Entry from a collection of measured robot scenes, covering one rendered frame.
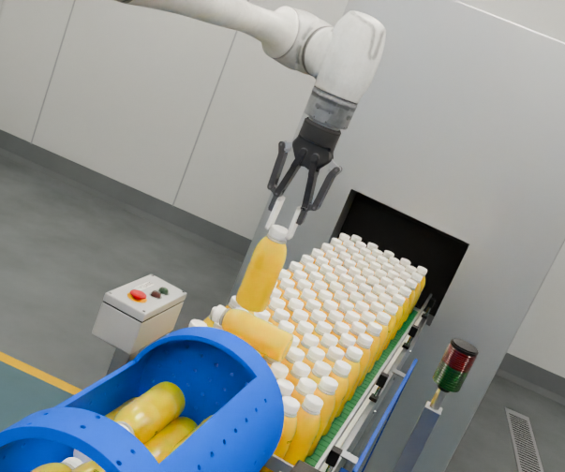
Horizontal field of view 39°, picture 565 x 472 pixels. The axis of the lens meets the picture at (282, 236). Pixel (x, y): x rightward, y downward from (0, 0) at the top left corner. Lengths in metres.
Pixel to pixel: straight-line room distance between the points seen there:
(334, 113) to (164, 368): 0.55
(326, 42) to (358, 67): 0.08
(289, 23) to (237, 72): 3.99
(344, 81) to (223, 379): 0.58
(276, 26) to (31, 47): 4.60
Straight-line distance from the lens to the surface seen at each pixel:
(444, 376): 1.75
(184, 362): 1.42
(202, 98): 5.60
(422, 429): 1.81
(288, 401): 1.58
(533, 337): 5.75
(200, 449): 1.10
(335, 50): 1.47
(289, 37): 1.54
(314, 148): 1.52
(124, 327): 1.68
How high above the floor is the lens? 1.78
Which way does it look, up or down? 16 degrees down
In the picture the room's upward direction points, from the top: 22 degrees clockwise
